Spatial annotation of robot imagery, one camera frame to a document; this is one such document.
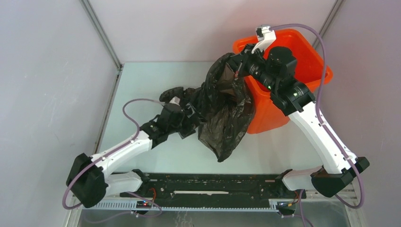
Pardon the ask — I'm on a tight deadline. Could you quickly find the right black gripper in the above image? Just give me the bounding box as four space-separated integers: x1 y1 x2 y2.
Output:
226 43 278 92

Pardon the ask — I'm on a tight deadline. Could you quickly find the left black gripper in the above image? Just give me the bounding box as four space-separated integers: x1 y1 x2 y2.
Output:
167 104 209 140

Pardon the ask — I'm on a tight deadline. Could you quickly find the black plastic trash bag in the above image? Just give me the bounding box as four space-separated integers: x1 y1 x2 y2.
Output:
159 52 255 162

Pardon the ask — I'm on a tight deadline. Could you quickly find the orange plastic trash bin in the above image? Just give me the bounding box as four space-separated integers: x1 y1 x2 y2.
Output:
233 29 333 134

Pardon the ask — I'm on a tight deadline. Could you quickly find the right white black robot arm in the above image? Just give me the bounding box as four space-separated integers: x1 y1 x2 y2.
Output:
227 44 370 198

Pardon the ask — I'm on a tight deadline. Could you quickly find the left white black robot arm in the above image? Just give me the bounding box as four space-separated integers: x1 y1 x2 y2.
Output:
66 103 206 208

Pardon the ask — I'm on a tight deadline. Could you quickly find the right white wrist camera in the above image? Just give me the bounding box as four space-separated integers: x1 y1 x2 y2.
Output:
251 25 276 54

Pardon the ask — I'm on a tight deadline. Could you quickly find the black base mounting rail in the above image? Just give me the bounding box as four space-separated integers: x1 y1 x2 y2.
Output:
135 173 298 208

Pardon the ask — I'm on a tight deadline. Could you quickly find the right aluminium frame post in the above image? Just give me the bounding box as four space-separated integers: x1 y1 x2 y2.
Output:
319 0 346 38

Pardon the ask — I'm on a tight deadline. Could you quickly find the aluminium frame post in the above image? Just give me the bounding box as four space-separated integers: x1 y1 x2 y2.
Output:
319 0 346 38
79 0 123 71

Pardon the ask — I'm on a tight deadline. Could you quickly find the white slotted cable duct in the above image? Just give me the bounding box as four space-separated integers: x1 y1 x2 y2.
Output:
88 200 278 212

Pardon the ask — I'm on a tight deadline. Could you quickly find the left aluminium frame post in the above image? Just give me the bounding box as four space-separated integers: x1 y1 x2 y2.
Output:
79 0 123 71

